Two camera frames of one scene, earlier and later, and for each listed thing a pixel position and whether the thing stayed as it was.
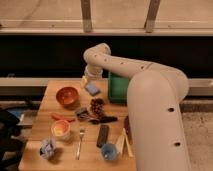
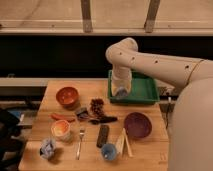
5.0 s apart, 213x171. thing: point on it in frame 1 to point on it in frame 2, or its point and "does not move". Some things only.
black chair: [10, 149] does not move
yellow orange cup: [60, 129] does not move
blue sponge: [92, 88] to [122, 92]
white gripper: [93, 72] to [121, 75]
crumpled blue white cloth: [48, 148] does not move
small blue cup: [109, 151] does not move
